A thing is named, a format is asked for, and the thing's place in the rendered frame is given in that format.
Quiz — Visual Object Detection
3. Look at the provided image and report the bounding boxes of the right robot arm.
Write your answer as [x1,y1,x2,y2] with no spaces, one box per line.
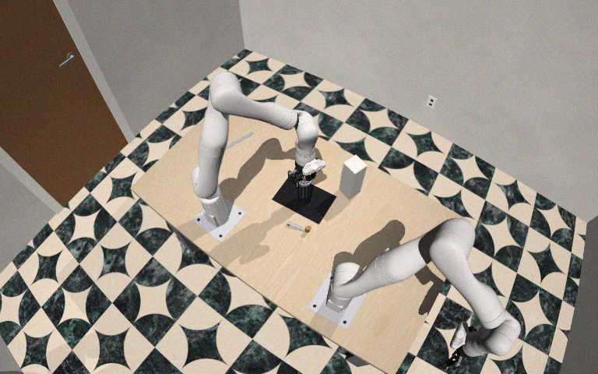
[326,218,521,357]

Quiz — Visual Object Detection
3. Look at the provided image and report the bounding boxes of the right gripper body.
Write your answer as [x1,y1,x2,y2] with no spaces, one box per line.
[457,346,472,359]

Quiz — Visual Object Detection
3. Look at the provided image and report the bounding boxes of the black rectangular mat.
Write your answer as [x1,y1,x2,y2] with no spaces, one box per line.
[272,179,336,224]

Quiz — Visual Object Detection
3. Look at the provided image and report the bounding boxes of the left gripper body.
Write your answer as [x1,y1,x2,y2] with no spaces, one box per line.
[294,161,303,175]

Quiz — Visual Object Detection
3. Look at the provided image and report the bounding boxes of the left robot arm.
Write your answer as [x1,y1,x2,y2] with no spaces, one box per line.
[191,72,325,228]

